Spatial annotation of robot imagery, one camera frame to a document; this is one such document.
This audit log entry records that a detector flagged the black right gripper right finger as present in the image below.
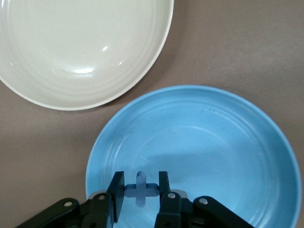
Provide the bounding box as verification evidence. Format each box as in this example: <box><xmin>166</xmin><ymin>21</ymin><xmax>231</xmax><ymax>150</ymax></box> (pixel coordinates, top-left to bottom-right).
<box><xmin>154</xmin><ymin>171</ymin><xmax>254</xmax><ymax>228</ymax></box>

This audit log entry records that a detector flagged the blue plus sign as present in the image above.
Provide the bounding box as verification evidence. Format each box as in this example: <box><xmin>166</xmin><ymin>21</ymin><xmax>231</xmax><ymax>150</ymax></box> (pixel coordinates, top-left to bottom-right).
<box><xmin>124</xmin><ymin>170</ymin><xmax>159</xmax><ymax>208</ymax></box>

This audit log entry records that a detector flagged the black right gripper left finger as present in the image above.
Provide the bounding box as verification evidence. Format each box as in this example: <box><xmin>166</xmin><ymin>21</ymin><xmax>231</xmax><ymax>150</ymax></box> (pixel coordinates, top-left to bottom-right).
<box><xmin>16</xmin><ymin>171</ymin><xmax>125</xmax><ymax>228</ymax></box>

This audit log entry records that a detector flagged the brown table cover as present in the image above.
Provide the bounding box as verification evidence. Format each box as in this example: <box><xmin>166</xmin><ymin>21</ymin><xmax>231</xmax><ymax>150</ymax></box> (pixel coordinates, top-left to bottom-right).
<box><xmin>0</xmin><ymin>0</ymin><xmax>304</xmax><ymax>228</ymax></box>

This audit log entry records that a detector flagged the beige round plate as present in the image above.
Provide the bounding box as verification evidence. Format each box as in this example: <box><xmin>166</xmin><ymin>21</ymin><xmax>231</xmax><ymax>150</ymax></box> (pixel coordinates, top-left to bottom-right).
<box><xmin>0</xmin><ymin>0</ymin><xmax>175</xmax><ymax>111</ymax></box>

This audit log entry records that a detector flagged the blue round plate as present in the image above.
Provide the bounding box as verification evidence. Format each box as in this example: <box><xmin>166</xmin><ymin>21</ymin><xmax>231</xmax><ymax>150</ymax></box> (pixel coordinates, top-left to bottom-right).
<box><xmin>85</xmin><ymin>85</ymin><xmax>297</xmax><ymax>228</ymax></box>

